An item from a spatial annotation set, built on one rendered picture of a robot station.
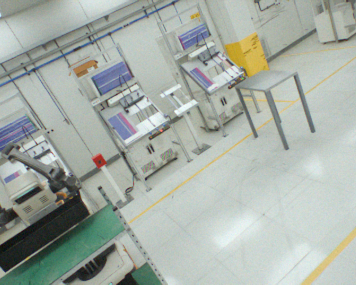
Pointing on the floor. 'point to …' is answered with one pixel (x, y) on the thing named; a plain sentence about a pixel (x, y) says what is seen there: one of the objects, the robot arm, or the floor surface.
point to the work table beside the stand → (265, 76)
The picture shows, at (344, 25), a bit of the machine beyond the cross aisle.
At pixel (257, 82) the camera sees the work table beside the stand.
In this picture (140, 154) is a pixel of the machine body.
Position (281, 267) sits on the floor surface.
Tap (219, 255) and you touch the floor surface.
